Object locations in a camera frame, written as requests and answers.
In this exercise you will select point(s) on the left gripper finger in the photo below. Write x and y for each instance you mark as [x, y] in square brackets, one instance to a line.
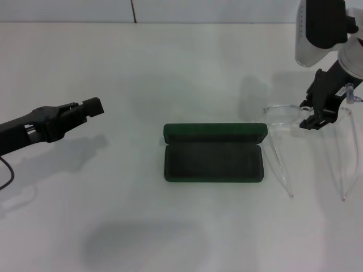
[72, 120]
[92, 107]

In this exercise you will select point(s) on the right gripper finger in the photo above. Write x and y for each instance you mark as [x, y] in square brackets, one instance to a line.
[309, 122]
[329, 116]

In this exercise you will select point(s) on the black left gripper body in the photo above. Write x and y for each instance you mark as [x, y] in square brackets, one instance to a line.
[28, 127]

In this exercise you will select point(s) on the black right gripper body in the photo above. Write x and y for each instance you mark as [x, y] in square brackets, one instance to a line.
[326, 88]

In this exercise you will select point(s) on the clear white glasses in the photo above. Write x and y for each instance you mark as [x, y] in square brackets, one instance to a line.
[280, 107]

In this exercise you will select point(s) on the green glasses case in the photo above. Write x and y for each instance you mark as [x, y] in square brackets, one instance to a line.
[212, 164]

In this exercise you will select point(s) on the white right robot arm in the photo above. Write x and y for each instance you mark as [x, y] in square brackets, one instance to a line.
[354, 54]

